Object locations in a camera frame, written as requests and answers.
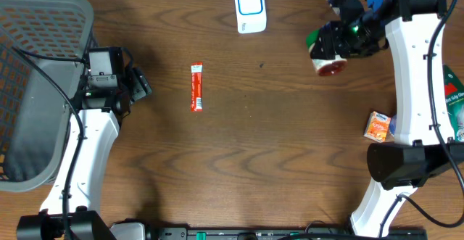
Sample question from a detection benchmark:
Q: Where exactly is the black left camera cable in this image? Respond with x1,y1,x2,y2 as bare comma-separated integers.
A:
10,46,88,240

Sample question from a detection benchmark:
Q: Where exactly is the white barcode scanner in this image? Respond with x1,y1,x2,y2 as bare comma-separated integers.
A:
234,0,267,34

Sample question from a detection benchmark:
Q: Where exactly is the grey plastic shopping basket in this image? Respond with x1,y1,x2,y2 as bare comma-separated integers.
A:
1,0,98,192

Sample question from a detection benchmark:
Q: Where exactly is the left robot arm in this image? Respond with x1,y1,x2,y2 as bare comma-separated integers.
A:
16,46,157,239

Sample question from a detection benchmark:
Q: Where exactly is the green 3M gloves package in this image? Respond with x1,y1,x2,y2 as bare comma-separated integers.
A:
443,65,463,142

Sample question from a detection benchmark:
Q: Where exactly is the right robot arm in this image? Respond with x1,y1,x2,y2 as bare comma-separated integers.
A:
306,0,463,239

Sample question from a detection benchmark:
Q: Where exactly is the black mounting rail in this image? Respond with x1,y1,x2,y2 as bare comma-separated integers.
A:
108,226,428,240

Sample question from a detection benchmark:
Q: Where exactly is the white cotton swab tub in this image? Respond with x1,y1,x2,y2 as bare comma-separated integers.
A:
388,115,397,136

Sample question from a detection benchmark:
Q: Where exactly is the orange Kleenex tissue pack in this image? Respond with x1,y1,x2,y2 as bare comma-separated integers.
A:
363,111,391,143

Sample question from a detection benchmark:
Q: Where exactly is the green lid jar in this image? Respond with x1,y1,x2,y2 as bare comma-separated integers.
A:
306,30,347,77

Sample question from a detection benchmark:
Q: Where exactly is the red box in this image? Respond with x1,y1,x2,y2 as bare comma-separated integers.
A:
191,62,203,112

